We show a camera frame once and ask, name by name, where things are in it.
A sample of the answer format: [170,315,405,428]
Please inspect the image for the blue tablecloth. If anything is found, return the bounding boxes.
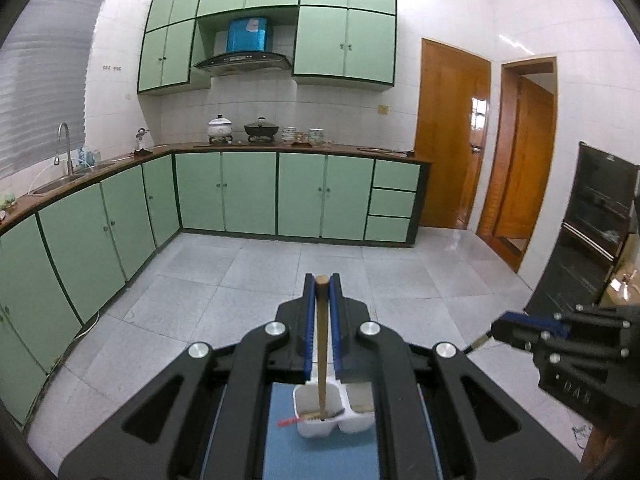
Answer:
[200,382,446,480]

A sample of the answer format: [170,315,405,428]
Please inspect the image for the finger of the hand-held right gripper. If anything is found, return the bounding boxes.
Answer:
[490,322,634,367]
[502,304,640,336]

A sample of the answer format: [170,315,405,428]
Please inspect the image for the gas stove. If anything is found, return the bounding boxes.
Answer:
[206,137,281,147]

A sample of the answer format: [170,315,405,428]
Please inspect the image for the light wooden chopstick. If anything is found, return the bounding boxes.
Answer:
[315,275,331,421]

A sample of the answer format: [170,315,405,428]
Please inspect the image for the black glass-front cabinet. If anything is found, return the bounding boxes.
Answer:
[522,141,640,321]

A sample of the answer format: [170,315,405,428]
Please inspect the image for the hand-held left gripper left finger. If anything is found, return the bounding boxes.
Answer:
[59,274,318,480]

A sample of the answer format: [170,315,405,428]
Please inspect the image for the open wooden door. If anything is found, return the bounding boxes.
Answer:
[475,56,558,273]

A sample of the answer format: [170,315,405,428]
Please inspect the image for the black wok with lid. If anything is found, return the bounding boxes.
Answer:
[243,117,281,142]

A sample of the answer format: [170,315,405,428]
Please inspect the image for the white plastic utensil holder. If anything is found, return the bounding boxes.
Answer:
[292,377,376,438]

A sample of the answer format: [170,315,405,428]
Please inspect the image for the steel kitchen sink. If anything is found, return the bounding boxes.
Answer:
[27,161,118,196]

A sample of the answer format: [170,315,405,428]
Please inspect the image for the red-tipped utensil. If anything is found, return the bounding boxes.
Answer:
[277,406,347,428]

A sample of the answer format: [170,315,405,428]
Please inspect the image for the white cooking pot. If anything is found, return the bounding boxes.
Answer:
[207,115,235,142]

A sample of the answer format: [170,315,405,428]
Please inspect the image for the grey window blind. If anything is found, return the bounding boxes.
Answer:
[0,0,110,181]

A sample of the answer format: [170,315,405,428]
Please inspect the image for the closed wooden door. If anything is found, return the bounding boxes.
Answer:
[414,37,492,231]

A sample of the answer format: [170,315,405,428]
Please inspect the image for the green wall cabinets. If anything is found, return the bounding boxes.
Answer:
[136,0,398,95]

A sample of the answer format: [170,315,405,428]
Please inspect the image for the green base cabinets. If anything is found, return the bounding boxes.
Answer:
[0,142,432,428]

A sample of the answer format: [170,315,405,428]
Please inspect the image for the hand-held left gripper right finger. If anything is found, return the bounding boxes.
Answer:
[330,273,584,480]

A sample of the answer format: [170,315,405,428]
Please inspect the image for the black range hood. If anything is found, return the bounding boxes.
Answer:
[194,16,293,78]

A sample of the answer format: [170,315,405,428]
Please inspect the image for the brown cardboard box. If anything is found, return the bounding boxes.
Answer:
[580,232,640,471]

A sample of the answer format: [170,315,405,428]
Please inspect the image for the metal kitchen faucet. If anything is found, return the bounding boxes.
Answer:
[54,121,73,176]

